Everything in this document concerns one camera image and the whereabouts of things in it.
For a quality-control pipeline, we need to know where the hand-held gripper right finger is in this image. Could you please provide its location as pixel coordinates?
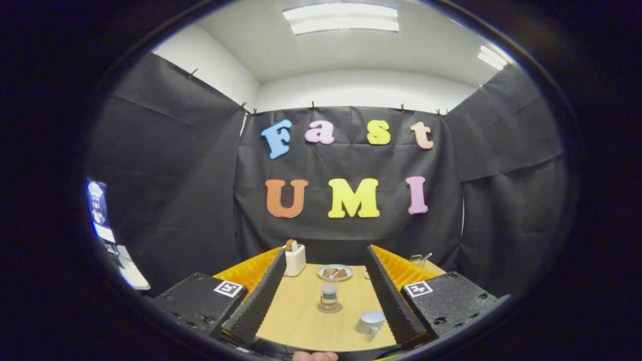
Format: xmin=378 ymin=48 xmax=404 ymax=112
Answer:
xmin=365 ymin=244 xmax=512 ymax=349

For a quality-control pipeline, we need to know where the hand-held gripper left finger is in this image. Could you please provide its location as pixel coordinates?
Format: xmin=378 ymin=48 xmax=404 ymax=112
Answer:
xmin=149 ymin=246 xmax=289 ymax=349

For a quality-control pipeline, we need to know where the pale green plate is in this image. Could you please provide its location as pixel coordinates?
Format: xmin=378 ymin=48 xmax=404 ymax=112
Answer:
xmin=316 ymin=264 xmax=354 ymax=282

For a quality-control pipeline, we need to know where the white side desk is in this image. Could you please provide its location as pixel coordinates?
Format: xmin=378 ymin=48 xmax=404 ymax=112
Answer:
xmin=103 ymin=244 xmax=151 ymax=291

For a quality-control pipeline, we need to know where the blue wall poster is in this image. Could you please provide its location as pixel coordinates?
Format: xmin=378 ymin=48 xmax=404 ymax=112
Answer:
xmin=86 ymin=176 xmax=117 ymax=245

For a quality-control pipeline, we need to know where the black backdrop cloth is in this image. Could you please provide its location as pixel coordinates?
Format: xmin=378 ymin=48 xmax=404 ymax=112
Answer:
xmin=85 ymin=50 xmax=567 ymax=299

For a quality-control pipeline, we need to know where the small ceiling light panel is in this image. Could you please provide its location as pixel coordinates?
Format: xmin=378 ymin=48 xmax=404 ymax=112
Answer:
xmin=476 ymin=45 xmax=510 ymax=71

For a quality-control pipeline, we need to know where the wooden table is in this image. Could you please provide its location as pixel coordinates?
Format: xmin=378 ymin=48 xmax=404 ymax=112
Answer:
xmin=256 ymin=258 xmax=447 ymax=352

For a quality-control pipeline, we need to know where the large ceiling light panel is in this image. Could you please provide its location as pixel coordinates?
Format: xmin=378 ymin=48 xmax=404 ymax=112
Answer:
xmin=282 ymin=3 xmax=400 ymax=36

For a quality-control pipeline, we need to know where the white toaster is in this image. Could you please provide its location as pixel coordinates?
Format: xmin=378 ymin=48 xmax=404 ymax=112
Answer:
xmin=283 ymin=244 xmax=307 ymax=277

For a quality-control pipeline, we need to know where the clear plastic juice bottle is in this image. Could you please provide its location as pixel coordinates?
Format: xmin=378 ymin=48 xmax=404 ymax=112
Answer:
xmin=319 ymin=273 xmax=340 ymax=311

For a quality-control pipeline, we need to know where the white cup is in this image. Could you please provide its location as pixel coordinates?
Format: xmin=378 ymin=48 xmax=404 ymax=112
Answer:
xmin=355 ymin=310 xmax=387 ymax=341

